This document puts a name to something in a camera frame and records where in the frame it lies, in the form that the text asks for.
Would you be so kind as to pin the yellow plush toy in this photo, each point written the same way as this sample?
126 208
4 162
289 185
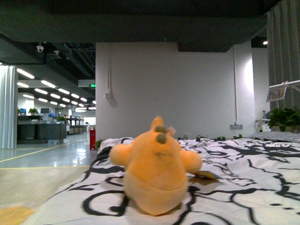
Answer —
156 169

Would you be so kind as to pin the red fire extinguisher box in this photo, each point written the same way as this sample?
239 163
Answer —
92 139

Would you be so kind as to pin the yellow paper tag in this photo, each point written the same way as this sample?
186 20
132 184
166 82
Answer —
207 175

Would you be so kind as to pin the dark office counter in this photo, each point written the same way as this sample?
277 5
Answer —
32 130

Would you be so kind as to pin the framed picture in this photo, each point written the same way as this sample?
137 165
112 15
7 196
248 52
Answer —
276 93

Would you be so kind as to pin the black and white duvet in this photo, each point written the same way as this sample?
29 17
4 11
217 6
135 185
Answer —
258 183

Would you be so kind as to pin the potted green plant right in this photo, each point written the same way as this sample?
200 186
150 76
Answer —
284 119

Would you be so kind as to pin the checkered pillow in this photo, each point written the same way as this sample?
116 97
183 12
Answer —
276 136

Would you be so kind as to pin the white curtain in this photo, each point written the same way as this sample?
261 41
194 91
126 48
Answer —
8 107

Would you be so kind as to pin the grey curtain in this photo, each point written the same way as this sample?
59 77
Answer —
283 36

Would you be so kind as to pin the yellow and white rug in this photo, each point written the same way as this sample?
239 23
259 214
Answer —
15 215

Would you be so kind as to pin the wall power outlet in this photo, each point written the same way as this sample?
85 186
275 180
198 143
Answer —
236 127

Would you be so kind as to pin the security dome camera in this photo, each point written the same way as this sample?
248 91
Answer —
40 47

